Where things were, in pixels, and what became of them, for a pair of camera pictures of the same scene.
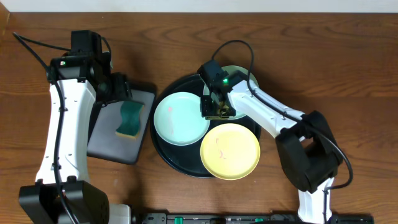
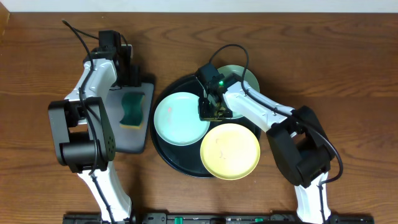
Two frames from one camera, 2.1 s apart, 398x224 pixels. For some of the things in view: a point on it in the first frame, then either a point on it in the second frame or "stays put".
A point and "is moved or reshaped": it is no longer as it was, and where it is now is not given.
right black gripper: x=209 y=114 stays put
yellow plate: x=230 y=151 stays put
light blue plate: x=178 y=119 stays put
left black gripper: x=123 y=88 -> x=135 y=79
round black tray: x=186 y=160 stays put
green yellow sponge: x=130 y=125 is moved or reshaped
